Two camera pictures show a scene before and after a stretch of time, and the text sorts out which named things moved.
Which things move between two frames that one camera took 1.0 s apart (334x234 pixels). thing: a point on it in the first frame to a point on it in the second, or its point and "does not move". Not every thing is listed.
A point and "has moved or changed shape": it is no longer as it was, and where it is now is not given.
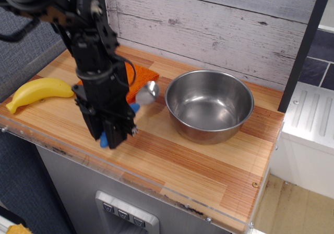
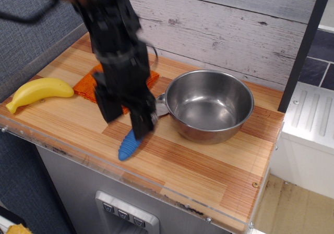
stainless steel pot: [209, 106] does not move
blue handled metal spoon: [147, 93] has moved or changed shape
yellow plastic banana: [37, 88] does not move
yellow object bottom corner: [19, 229] does not move
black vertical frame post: [303, 45] does not move
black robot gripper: [104, 96] to [125, 71]
